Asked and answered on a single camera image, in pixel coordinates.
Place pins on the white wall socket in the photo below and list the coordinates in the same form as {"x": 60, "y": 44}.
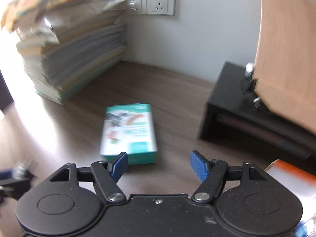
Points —
{"x": 137, "y": 7}
{"x": 161, "y": 7}

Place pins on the teal cartoon bandage box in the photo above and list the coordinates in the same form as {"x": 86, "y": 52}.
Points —
{"x": 130, "y": 129}

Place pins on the black monitor riser stand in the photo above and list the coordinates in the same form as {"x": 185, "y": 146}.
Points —
{"x": 234, "y": 103}

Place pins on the silver clip on stand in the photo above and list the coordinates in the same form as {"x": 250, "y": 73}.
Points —
{"x": 249, "y": 70}

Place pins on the wooden book stand board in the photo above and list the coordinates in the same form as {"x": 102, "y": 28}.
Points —
{"x": 284, "y": 67}

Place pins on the white orange storage box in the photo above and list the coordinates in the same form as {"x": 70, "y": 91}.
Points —
{"x": 302, "y": 184}

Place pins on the white wall socket right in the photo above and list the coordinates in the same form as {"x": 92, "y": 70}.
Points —
{"x": 161, "y": 7}

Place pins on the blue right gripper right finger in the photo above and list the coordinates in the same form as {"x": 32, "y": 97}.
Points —
{"x": 200, "y": 165}

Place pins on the white wall socket left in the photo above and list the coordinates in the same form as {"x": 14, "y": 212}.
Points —
{"x": 137, "y": 7}

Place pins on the stack of books and papers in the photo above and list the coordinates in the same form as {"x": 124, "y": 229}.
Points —
{"x": 66, "y": 44}

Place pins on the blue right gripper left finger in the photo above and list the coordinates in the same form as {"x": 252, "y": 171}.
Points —
{"x": 117, "y": 166}

